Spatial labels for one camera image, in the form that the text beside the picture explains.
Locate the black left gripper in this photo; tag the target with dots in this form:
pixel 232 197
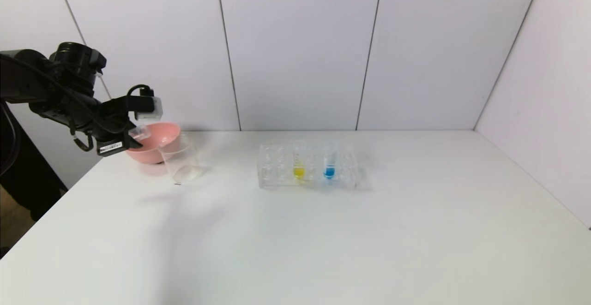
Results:
pixel 112 146

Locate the test tube with red pigment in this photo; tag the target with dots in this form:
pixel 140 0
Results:
pixel 141 133

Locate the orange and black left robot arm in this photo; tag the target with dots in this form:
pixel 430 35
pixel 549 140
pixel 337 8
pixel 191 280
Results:
pixel 41 83

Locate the clear glass beaker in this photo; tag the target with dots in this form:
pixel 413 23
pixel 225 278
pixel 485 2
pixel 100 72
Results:
pixel 184 166

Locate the test tube with yellow pigment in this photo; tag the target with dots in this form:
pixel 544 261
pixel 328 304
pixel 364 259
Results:
pixel 299 172

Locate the test tube with blue pigment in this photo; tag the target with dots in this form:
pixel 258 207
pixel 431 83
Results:
pixel 328 172

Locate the clear plastic test tube rack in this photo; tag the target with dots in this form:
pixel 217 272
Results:
pixel 344 176

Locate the pink bowl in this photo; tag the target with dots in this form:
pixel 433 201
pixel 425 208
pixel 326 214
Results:
pixel 157 144

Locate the person leg in black trousers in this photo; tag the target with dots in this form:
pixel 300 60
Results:
pixel 27 176

